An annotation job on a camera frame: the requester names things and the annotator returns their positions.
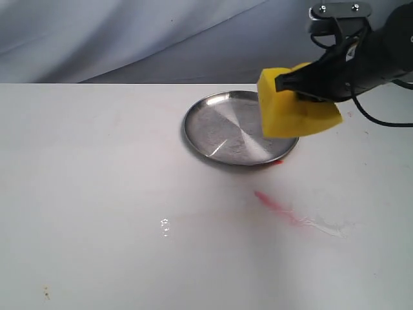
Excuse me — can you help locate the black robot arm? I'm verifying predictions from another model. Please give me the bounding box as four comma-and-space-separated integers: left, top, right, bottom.
275, 2, 412, 102

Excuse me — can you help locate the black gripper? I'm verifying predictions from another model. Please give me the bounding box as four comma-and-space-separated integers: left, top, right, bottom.
274, 28, 412, 103

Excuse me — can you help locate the grey backdrop cloth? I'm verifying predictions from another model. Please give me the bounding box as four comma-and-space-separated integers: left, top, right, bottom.
1, 1, 322, 83

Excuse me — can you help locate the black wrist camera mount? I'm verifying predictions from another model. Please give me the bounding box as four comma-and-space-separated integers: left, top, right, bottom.
307, 1, 372, 50

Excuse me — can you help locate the round steel plate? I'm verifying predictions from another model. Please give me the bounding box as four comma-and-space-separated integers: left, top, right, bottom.
182, 90, 299, 167

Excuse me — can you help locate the yellow sponge block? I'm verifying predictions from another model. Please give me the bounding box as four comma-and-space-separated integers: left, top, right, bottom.
257, 63, 343, 138

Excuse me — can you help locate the black cable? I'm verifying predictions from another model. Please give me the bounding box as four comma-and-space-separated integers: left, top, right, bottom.
350, 79, 413, 127

